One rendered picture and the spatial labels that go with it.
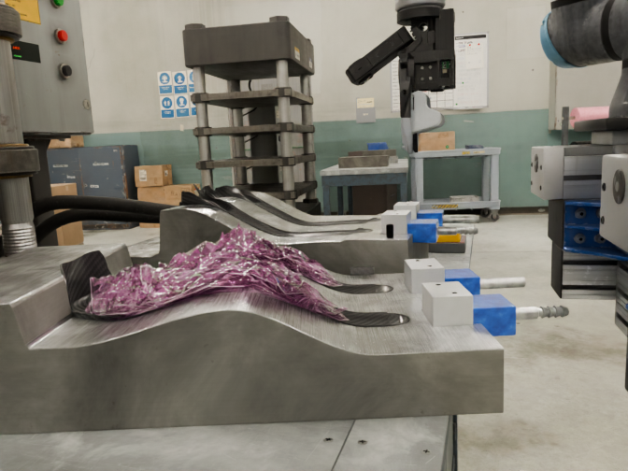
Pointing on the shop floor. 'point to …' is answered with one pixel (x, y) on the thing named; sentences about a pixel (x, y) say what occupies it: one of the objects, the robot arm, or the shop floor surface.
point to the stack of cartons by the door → (159, 187)
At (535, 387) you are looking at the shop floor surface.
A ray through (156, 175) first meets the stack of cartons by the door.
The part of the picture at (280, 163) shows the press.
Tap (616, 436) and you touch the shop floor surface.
